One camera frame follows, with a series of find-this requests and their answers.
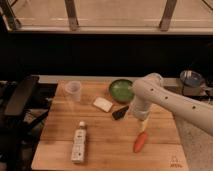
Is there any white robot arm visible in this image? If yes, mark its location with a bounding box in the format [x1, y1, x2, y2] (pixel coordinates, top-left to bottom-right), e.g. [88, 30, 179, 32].
[129, 73, 213, 136]

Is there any black rectangular block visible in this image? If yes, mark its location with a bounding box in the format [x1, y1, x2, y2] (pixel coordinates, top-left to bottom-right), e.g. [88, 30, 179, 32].
[112, 106, 129, 120]

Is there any green bowl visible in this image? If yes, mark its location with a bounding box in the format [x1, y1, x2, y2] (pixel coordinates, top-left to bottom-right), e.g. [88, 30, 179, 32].
[108, 79, 134, 103]

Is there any white sponge block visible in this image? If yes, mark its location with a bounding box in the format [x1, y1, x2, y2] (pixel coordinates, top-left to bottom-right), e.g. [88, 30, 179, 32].
[93, 97, 113, 112]

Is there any metal pot with lid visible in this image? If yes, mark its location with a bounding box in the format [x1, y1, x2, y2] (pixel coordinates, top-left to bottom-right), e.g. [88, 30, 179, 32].
[180, 70, 206, 95]

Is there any white labelled bottle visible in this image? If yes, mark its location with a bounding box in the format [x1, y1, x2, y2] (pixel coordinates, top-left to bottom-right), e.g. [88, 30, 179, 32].
[71, 121, 87, 163]

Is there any clear plastic cup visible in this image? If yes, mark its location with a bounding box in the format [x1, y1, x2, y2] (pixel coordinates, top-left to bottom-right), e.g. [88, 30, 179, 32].
[65, 81, 82, 102]

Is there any black office chair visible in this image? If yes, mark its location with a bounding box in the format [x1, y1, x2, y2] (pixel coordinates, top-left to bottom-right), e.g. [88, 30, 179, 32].
[0, 76, 48, 171]

